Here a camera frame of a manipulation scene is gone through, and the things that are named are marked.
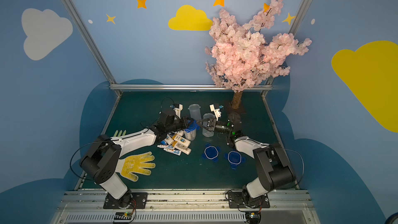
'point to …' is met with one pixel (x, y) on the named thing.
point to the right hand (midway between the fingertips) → (199, 122)
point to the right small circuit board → (252, 215)
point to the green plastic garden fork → (120, 133)
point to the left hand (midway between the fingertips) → (194, 119)
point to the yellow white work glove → (135, 164)
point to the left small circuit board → (123, 216)
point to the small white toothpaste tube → (174, 152)
